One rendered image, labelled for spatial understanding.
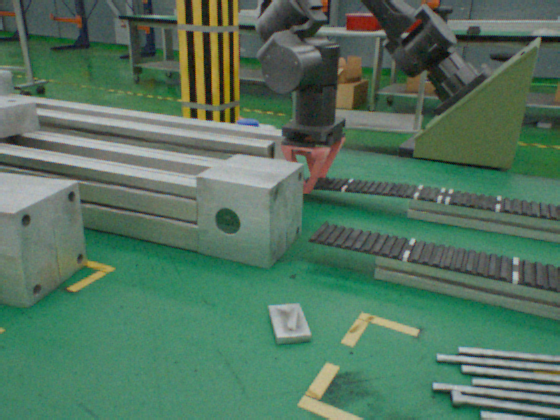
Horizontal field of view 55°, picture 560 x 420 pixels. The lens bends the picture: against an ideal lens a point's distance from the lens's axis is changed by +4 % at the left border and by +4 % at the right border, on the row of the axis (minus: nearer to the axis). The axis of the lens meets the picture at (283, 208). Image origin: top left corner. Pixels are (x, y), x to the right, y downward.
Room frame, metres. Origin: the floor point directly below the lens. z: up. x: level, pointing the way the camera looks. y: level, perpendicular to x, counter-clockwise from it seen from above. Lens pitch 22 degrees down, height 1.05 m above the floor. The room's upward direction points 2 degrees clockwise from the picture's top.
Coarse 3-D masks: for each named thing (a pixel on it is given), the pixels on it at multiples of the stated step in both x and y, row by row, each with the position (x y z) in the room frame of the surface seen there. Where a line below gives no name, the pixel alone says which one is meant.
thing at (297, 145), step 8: (296, 136) 0.73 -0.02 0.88; (304, 136) 0.75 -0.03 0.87; (288, 144) 0.71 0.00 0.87; (296, 144) 0.70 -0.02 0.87; (304, 144) 0.70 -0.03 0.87; (312, 144) 0.70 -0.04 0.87; (288, 152) 0.71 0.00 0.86; (296, 152) 0.71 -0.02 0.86; (304, 152) 0.71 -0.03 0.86; (312, 152) 0.69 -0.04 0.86; (320, 152) 0.69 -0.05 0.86; (328, 152) 0.70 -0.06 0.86; (288, 160) 0.72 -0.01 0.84; (296, 160) 0.72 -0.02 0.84; (320, 160) 0.69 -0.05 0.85; (320, 168) 0.70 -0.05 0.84; (312, 176) 0.71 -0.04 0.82; (304, 184) 0.72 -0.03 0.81; (312, 184) 0.71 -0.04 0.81; (304, 192) 0.72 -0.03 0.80
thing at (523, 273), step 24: (312, 240) 0.52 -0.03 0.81; (336, 240) 0.52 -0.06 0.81; (360, 240) 0.52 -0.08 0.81; (384, 240) 0.52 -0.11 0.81; (408, 240) 0.53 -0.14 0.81; (432, 264) 0.47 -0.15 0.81; (456, 264) 0.47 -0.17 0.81; (480, 264) 0.47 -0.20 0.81; (504, 264) 0.47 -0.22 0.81; (528, 264) 0.48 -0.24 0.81; (552, 288) 0.43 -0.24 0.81
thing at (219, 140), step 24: (0, 96) 1.00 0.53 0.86; (24, 96) 1.01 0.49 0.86; (48, 120) 0.87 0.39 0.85; (72, 120) 0.85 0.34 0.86; (96, 120) 0.84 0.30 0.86; (120, 120) 0.84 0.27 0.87; (144, 120) 0.89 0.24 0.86; (168, 120) 0.87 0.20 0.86; (192, 120) 0.86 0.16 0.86; (144, 144) 0.80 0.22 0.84; (168, 144) 0.80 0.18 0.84; (192, 144) 0.77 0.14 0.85; (216, 144) 0.75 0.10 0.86; (240, 144) 0.74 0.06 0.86; (264, 144) 0.72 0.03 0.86
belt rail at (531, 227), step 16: (416, 208) 0.67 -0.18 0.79; (432, 208) 0.66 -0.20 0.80; (448, 208) 0.65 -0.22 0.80; (464, 208) 0.65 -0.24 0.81; (448, 224) 0.65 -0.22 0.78; (464, 224) 0.64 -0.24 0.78; (480, 224) 0.64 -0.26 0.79; (496, 224) 0.63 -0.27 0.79; (512, 224) 0.63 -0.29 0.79; (528, 224) 0.62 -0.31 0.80; (544, 224) 0.61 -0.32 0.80; (544, 240) 0.61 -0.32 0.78
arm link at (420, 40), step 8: (416, 32) 1.11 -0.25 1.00; (424, 32) 1.09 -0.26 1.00; (408, 40) 1.11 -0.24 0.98; (416, 40) 1.10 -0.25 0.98; (424, 40) 1.09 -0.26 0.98; (432, 40) 1.08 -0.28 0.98; (408, 48) 1.10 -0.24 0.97; (416, 48) 1.09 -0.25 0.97; (424, 48) 1.09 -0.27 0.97; (432, 48) 1.07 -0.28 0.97; (440, 48) 1.08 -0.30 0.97; (416, 56) 1.10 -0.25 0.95; (424, 56) 1.09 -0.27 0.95; (432, 56) 1.09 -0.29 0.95; (440, 56) 1.10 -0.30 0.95; (448, 56) 1.12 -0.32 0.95; (416, 64) 1.09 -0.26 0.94; (424, 64) 1.10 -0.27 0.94; (432, 64) 1.15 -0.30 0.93
